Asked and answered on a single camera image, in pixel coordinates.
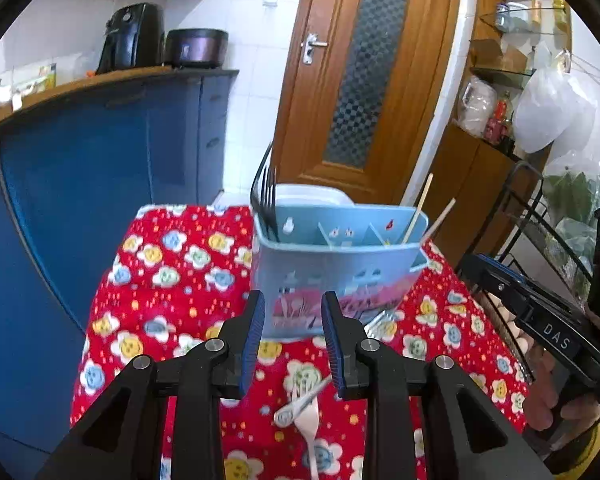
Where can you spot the steel fork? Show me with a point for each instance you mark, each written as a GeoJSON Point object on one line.
{"type": "Point", "coordinates": [266, 195]}
{"type": "Point", "coordinates": [382, 325]}

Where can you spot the red packets on shelf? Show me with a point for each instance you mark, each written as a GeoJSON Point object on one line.
{"type": "Point", "coordinates": [497, 122]}

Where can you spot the dark rice cooker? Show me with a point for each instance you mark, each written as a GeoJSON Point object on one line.
{"type": "Point", "coordinates": [195, 47]}

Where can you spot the pile of eggs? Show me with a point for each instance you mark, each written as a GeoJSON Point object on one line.
{"type": "Point", "coordinates": [510, 320]}

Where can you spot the bag of green vegetables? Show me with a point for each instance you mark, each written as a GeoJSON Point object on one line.
{"type": "Point", "coordinates": [575, 200]}

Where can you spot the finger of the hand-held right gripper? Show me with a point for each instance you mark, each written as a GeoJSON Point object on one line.
{"type": "Point", "coordinates": [495, 292]}
{"type": "Point", "coordinates": [510, 272]}

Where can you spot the wooden door with glass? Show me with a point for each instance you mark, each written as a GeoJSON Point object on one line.
{"type": "Point", "coordinates": [330, 35]}

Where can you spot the wooden shelf unit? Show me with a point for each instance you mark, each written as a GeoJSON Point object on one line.
{"type": "Point", "coordinates": [460, 185]}

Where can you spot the white plastic tub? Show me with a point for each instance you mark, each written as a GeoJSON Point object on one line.
{"type": "Point", "coordinates": [310, 195]}

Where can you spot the black air fryer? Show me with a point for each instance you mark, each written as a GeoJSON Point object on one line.
{"type": "Point", "coordinates": [130, 37]}

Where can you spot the light blue utensil holder box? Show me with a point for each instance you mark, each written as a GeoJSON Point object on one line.
{"type": "Point", "coordinates": [330, 270]}

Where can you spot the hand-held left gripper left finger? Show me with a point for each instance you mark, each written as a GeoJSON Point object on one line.
{"type": "Point", "coordinates": [252, 340]}

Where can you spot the red smiley flower tablecloth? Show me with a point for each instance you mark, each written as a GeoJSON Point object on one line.
{"type": "Point", "coordinates": [170, 270]}

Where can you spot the white bag on shelf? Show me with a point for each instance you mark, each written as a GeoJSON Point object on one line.
{"type": "Point", "coordinates": [477, 105]}

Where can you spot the white plastic fork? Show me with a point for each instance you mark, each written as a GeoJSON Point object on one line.
{"type": "Point", "coordinates": [307, 425]}

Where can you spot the blue kitchen cabinet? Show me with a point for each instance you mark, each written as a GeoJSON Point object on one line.
{"type": "Point", "coordinates": [80, 185]}

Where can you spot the wooden chopstick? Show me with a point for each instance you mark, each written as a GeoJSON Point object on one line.
{"type": "Point", "coordinates": [439, 217]}
{"type": "Point", "coordinates": [420, 205]}

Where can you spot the white plastic bags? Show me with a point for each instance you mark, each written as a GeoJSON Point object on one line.
{"type": "Point", "coordinates": [550, 110]}

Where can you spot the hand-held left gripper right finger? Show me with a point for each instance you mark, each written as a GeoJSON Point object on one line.
{"type": "Point", "coordinates": [332, 340]}

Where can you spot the person's right hand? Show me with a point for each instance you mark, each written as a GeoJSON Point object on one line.
{"type": "Point", "coordinates": [540, 390]}

